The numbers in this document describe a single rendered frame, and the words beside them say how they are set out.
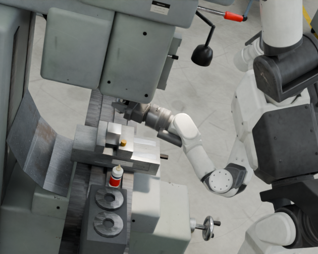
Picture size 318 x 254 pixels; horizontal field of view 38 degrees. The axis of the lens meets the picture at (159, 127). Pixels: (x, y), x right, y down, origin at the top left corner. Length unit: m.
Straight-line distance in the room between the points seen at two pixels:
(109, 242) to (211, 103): 2.88
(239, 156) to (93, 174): 0.59
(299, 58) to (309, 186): 0.32
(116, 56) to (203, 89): 2.85
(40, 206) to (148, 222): 0.43
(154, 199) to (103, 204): 0.48
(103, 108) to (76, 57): 0.71
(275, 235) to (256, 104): 0.35
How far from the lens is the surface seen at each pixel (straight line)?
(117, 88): 1.52
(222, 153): 3.63
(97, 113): 2.11
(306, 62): 1.16
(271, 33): 1.06
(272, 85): 1.13
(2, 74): 1.41
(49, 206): 1.85
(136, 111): 1.61
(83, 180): 1.77
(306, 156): 1.25
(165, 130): 1.62
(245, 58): 1.40
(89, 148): 1.80
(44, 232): 1.99
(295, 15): 1.05
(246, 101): 1.24
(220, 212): 3.18
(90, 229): 1.40
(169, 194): 2.10
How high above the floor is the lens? 2.22
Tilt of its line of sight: 38 degrees down
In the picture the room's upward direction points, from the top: 19 degrees clockwise
